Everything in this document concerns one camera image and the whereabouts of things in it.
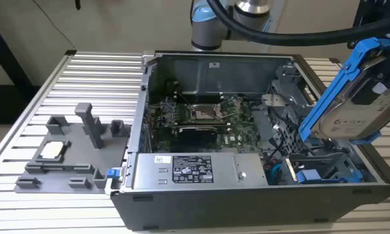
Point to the silver metal bracket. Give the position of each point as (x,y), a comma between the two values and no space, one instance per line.
(274,100)

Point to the grey parts rack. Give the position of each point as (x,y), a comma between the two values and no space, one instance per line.
(84,156)

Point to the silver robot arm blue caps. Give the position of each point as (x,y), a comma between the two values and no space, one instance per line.
(208,31)

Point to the CPU socket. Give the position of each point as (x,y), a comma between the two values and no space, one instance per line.
(202,111)

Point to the green motherboard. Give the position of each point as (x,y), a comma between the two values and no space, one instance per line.
(244,143)

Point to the black graphics card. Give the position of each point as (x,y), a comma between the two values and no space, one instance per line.
(195,139)

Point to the black open PC case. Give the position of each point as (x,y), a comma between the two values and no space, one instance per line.
(215,209)

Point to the silver power supply unit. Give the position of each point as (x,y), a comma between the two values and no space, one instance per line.
(222,170)

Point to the blue disk carrier in bay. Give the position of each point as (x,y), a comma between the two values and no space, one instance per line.
(310,176)

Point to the silver CPU chip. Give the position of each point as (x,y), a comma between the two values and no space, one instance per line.
(52,149)

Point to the hard disk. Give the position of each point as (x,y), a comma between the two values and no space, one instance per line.
(344,122)

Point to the blue case latch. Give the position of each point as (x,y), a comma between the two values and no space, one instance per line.
(114,173)

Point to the black desk frame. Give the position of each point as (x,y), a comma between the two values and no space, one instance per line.
(7,102)

